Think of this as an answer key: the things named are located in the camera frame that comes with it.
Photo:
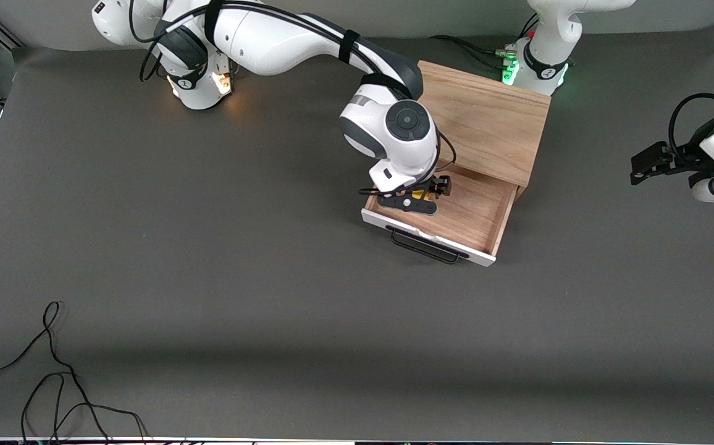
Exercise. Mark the wooden drawer cabinet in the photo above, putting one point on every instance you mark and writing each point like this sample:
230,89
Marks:
493,117

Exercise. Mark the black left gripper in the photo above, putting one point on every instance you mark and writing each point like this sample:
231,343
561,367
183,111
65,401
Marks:
694,159

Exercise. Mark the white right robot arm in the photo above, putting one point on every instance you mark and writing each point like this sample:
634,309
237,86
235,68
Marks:
270,37

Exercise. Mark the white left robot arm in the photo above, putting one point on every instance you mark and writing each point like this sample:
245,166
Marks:
548,37

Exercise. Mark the yellow cube block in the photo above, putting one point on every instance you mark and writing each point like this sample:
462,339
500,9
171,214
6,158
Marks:
422,195

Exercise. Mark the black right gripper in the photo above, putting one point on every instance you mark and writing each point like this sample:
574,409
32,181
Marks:
438,185

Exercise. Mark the wooden drawer with white front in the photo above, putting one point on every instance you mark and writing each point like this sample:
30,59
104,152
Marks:
474,216

